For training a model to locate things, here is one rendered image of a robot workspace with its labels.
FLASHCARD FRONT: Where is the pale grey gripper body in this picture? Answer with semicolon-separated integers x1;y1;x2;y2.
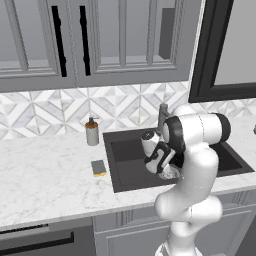
159;162;184;181

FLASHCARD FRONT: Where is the dark sink basin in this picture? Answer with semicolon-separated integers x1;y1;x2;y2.
102;127;256;194

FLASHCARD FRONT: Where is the grey sink tap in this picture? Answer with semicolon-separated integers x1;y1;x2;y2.
156;102;172;135

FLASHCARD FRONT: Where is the grey and yellow sponge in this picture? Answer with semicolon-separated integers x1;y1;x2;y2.
90;159;108;178

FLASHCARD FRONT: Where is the grey base cupboard door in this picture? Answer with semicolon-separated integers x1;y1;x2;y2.
93;202;256;256

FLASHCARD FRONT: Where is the grey soap dispenser orange collar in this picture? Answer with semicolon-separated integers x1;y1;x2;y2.
84;116;101;147

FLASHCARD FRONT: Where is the dark grey dishwasher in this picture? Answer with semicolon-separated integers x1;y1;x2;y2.
0;217;97;256

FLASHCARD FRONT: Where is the black window frame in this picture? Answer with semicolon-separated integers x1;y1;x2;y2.
187;0;256;104

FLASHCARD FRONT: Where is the grey wall cupboard door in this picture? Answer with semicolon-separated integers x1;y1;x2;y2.
0;0;78;93
71;0;203;89

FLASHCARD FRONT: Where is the black dishwasher handle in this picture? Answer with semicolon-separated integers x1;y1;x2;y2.
0;231;75;256

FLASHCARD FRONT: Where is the black cupboard door handle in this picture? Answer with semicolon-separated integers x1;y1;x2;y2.
78;5;92;77
50;5;68;78

